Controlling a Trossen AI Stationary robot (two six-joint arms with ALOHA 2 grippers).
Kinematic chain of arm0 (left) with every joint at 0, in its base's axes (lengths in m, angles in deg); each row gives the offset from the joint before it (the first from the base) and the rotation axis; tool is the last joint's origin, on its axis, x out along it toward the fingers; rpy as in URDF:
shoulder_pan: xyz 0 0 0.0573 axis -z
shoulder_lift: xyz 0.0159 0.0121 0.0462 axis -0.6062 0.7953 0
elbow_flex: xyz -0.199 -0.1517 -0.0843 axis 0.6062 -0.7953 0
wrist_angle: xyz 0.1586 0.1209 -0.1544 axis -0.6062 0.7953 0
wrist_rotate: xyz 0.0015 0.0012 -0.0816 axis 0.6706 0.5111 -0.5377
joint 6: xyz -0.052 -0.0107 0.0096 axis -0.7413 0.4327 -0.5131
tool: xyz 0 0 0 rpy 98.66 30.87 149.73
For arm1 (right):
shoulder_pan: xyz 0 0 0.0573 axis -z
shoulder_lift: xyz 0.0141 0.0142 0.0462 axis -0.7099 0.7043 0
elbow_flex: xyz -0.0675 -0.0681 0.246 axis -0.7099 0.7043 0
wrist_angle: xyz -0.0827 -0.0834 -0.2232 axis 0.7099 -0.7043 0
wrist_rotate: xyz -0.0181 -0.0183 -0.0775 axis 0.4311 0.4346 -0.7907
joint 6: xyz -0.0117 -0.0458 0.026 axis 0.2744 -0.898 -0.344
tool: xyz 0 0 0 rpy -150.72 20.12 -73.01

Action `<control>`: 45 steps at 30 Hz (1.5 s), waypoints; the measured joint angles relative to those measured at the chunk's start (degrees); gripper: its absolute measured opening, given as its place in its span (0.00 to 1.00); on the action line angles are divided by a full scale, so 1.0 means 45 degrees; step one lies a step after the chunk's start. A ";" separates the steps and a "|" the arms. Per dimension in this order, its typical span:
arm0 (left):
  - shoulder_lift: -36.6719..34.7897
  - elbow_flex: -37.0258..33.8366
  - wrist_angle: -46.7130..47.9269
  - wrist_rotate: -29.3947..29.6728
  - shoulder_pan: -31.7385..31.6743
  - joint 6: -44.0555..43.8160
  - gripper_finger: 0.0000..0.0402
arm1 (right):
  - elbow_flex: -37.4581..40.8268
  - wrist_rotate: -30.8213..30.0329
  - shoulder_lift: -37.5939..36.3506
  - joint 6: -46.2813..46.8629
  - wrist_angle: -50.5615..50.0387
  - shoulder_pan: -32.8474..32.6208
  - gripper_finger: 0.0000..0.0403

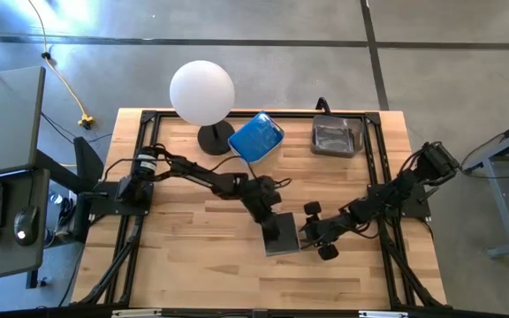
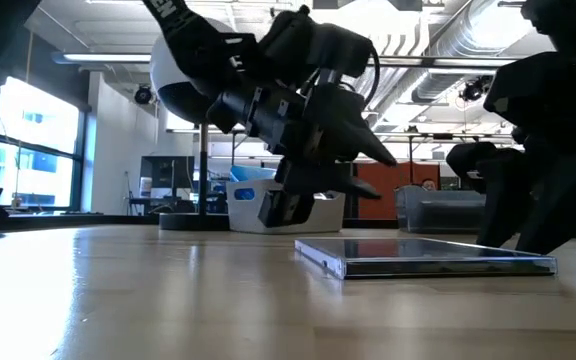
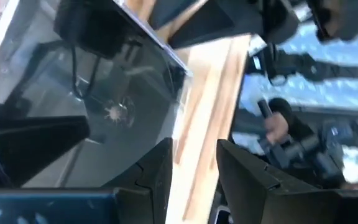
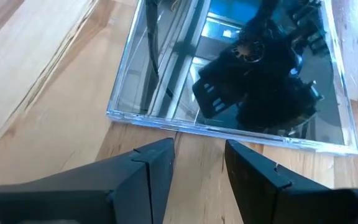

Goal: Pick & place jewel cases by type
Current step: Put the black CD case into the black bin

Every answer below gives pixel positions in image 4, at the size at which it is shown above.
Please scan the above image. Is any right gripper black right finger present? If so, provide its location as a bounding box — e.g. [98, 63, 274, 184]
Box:
[224, 139, 358, 224]

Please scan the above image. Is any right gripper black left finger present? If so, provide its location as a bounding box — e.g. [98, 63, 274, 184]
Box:
[0, 138, 175, 224]

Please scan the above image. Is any clear jewel case black tray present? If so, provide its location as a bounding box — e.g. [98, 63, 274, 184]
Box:
[106, 0, 358, 156]

